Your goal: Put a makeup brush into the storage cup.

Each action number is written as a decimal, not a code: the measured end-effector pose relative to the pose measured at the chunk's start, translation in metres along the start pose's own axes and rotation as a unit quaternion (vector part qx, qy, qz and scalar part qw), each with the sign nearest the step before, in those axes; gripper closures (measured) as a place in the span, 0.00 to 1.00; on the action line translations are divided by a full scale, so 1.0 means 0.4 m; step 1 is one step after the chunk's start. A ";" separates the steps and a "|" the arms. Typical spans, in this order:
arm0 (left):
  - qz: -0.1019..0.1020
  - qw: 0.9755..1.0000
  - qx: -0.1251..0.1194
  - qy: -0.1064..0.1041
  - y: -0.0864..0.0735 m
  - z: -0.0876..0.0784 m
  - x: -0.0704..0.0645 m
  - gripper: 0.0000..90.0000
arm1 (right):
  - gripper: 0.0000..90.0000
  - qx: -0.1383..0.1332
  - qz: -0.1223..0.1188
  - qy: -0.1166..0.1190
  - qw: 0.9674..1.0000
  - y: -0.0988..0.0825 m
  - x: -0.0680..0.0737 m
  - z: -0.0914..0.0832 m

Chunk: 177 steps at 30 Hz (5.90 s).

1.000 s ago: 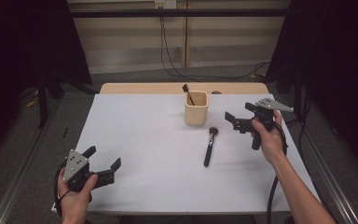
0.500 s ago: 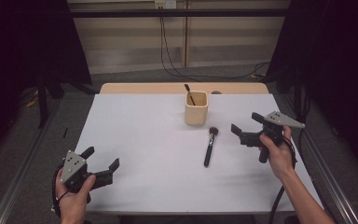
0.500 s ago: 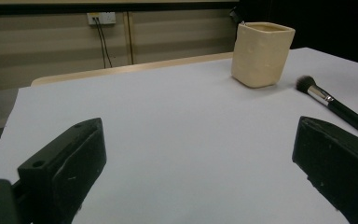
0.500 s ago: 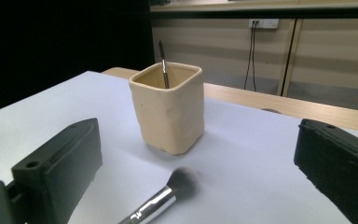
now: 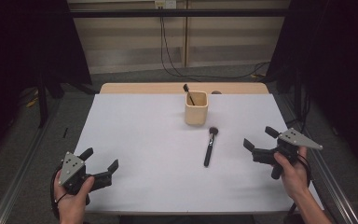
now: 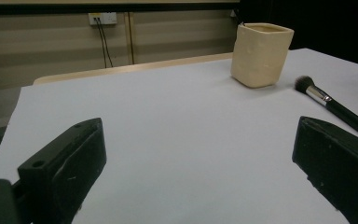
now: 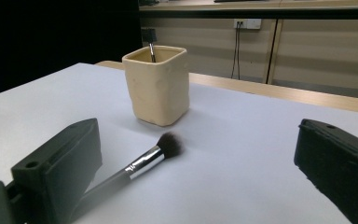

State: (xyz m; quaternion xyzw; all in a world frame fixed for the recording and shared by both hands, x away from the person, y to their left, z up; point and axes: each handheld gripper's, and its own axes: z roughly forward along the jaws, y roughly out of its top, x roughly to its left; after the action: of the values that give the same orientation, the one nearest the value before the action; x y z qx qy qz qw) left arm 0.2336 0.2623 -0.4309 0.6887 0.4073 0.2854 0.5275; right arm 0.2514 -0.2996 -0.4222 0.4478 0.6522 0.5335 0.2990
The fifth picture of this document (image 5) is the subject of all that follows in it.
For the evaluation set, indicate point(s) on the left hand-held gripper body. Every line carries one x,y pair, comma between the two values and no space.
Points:
71,168

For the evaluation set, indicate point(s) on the person's left hand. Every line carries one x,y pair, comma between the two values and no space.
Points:
71,205

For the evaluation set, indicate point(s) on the metal floor rail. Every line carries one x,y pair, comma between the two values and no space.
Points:
335,193
15,180

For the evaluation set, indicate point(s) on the black powder brush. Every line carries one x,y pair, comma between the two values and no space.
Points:
210,146

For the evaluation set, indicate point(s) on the black curtain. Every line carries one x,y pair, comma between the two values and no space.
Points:
21,46
338,62

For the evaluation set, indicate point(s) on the yellow floor item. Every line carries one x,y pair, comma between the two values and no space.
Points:
32,102

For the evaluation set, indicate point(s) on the thin black makeup brush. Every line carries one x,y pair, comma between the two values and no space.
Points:
189,95

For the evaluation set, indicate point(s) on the white table mat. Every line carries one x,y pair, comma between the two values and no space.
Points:
167,155

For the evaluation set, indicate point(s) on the white wall socket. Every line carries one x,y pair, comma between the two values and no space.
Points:
165,3

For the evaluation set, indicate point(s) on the person's right hand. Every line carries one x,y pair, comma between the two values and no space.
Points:
293,177

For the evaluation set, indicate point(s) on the small black floor item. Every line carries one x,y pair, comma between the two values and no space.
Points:
65,132

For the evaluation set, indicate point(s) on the small dark round item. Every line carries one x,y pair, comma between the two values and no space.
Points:
216,92

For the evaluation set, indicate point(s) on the beige square cup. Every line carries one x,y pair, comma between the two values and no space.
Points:
196,109

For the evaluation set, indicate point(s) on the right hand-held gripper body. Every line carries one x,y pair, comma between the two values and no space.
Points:
292,138

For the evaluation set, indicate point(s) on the black horizontal bar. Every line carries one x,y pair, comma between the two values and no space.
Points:
136,13

